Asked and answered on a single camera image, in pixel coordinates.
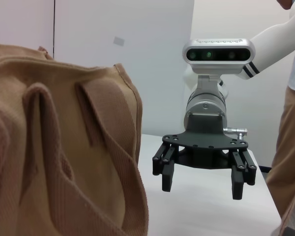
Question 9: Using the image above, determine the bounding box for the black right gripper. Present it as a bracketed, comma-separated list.
[151, 114, 258, 201]

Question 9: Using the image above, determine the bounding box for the khaki fabric food bag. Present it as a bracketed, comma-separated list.
[0, 43, 149, 236]

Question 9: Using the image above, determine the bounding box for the person in beige trousers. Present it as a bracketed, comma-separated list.
[265, 0, 295, 219]

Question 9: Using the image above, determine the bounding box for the silver right camera mount bracket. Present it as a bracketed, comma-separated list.
[196, 73, 222, 95]

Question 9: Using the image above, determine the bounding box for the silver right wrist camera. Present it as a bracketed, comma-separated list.
[182, 38, 256, 74]

